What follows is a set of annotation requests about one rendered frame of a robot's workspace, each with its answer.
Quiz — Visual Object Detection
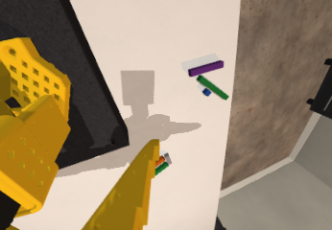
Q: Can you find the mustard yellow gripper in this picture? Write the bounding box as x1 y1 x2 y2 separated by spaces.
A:
82 139 159 230

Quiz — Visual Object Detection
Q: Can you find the orange-brown rod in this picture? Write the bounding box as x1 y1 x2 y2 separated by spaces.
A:
155 155 165 167

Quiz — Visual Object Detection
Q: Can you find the dark purple rod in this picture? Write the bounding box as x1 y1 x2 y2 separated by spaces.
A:
188 60 224 77

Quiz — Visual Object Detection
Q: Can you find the small blue block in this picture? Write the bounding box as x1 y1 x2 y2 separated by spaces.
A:
202 88 212 97

